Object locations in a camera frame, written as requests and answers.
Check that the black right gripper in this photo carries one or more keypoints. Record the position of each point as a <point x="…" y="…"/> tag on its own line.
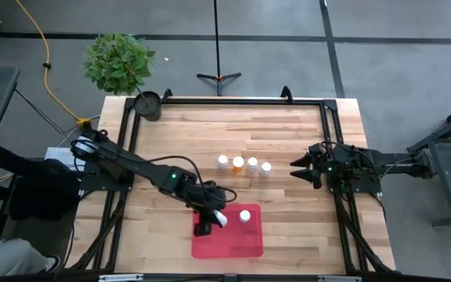
<point x="321" y="160"/>

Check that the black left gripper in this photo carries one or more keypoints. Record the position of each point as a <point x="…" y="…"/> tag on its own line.
<point x="210" y="199"/>

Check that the white pill bottle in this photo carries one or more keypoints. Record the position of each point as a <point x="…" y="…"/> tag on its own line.
<point x="252" y="163"/>
<point x="244" y="215"/>
<point x="265" y="168"/>
<point x="222" y="161"/>
<point x="221" y="218"/>

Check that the orange-capped white bottle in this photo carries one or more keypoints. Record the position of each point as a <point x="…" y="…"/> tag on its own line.
<point x="238" y="164"/>

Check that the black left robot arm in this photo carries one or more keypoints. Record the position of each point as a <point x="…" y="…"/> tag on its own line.
<point x="131" y="160"/>

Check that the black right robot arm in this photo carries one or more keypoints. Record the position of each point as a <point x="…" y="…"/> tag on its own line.
<point x="390" y="160"/>

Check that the red plastic basket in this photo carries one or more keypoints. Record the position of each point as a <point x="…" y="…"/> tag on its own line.
<point x="233" y="243"/>

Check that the black clamp at table edge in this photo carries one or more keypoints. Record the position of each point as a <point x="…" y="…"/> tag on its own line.
<point x="286" y="95"/>

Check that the black tripod stand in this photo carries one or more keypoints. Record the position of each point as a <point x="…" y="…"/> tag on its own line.
<point x="217" y="39"/>

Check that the white box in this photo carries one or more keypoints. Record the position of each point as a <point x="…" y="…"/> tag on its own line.
<point x="59" y="154"/>

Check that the black bag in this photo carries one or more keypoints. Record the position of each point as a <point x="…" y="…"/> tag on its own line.
<point x="45" y="188"/>

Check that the green potted plant black pot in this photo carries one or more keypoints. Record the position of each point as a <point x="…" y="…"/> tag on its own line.
<point x="117" y="64"/>

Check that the person's leg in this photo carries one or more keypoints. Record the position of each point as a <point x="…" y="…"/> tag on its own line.
<point x="6" y="258"/>

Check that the black aluminium table frame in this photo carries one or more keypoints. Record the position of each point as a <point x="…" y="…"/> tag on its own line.
<point x="249" y="101"/>

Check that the silver metal bracket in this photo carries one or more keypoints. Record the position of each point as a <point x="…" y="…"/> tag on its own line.
<point x="339" y="279"/>
<point x="120" y="278"/>

